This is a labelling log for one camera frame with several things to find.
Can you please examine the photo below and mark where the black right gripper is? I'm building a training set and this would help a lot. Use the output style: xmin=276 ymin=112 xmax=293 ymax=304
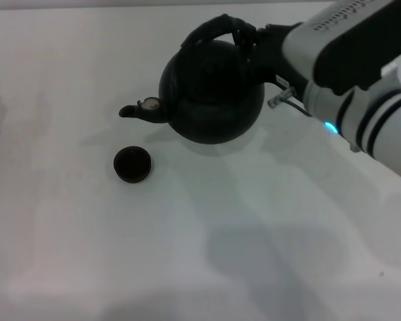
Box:
xmin=231 ymin=16 xmax=309 ymax=101

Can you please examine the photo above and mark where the black round teapot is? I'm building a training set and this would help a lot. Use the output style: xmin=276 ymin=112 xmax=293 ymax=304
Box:
xmin=118 ymin=13 xmax=267 ymax=145

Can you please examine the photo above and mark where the small dark brown teacup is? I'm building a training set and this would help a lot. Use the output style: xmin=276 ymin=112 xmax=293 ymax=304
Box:
xmin=113 ymin=145 xmax=153 ymax=184

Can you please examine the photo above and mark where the grey black wrist camera box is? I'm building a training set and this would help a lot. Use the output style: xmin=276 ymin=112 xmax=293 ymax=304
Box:
xmin=280 ymin=0 xmax=401 ymax=98

